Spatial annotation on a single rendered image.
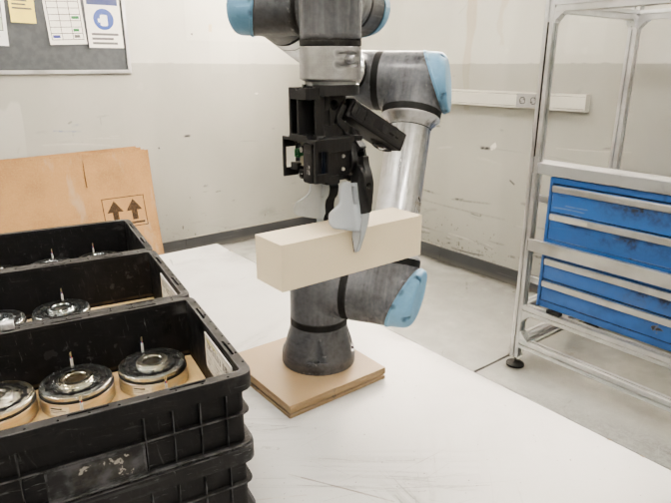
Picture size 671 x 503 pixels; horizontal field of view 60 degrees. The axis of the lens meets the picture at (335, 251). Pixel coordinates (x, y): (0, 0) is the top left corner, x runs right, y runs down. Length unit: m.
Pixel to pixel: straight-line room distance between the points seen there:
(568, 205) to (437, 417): 1.53
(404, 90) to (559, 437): 0.68
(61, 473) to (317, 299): 0.54
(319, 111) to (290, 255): 0.18
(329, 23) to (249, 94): 3.78
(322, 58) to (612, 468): 0.77
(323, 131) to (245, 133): 3.76
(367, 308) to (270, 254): 0.40
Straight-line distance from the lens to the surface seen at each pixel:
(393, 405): 1.13
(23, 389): 0.98
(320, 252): 0.73
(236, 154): 4.45
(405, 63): 1.15
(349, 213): 0.73
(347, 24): 0.71
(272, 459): 1.00
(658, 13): 3.04
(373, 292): 1.06
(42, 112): 3.96
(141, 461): 0.79
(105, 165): 3.92
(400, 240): 0.82
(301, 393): 1.11
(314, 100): 0.74
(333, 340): 1.15
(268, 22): 0.85
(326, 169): 0.71
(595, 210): 2.43
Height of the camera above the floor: 1.31
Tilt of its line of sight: 18 degrees down
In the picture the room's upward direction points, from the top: straight up
